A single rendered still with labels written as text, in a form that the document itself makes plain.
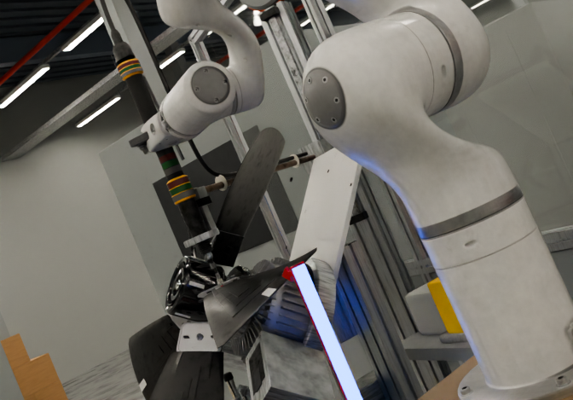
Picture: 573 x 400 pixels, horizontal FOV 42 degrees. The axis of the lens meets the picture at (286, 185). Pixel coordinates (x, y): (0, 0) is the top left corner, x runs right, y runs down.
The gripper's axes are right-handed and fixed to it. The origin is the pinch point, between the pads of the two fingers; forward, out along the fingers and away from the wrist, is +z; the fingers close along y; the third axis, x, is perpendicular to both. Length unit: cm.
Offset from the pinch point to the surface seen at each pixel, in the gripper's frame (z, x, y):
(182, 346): 7.7, -37.9, -9.5
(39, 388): 821, -99, 18
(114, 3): 583, 245, 208
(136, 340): 36, -35, -11
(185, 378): 3.9, -42.9, -12.2
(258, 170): 0.7, -12.2, 16.6
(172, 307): 6.9, -30.2, -8.6
